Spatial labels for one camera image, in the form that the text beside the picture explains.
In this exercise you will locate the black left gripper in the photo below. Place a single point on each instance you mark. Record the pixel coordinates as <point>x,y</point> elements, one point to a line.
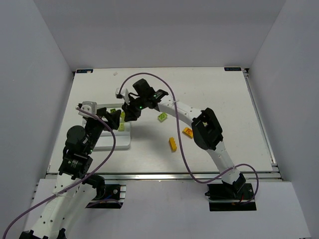
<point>103,115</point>

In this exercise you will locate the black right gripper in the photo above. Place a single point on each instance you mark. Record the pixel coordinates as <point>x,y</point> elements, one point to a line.
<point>133,106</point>

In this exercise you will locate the pale green small lego brick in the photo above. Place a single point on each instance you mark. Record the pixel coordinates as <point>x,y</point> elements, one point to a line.
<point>122,115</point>

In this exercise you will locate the pale green curved studded lego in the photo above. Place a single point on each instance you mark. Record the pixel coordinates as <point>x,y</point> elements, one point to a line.
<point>121,126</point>

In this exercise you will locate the pale green upside-down curved lego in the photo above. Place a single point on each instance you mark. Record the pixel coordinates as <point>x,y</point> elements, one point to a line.
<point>162,117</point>

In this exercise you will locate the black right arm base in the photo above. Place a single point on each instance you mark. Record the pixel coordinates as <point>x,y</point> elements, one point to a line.
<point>222,200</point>

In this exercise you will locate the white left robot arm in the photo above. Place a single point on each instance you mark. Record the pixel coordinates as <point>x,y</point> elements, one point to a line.
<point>75,186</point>

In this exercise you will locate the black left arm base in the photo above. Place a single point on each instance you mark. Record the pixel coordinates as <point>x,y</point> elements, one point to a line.
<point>110,197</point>

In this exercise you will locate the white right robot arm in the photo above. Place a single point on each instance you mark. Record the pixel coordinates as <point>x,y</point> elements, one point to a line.
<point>205,127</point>

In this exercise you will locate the white sorting tray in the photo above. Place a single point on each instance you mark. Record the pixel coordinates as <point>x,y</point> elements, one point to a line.
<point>123,138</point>

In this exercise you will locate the orange upside-down lego brick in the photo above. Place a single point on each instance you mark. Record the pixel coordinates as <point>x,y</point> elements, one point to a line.
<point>188,132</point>

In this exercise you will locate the yellow long lego brick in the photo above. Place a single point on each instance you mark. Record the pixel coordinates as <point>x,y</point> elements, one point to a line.
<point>172,144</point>

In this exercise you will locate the blue label sticker left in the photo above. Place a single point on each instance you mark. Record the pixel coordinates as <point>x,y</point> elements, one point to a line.
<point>84,71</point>

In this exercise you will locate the blue label sticker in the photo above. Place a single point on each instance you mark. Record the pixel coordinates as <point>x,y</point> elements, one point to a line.
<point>232,69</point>
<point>84,71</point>

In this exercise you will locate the blue label sticker right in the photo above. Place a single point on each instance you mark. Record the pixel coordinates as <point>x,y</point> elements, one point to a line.
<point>232,69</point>

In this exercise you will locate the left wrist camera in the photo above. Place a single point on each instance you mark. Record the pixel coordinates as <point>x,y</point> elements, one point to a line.
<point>88,106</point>

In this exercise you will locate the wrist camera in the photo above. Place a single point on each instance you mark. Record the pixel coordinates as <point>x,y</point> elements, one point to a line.
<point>88,106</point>
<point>123,93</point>

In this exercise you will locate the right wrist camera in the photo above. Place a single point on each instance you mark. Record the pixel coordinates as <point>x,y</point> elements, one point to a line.
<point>123,93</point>

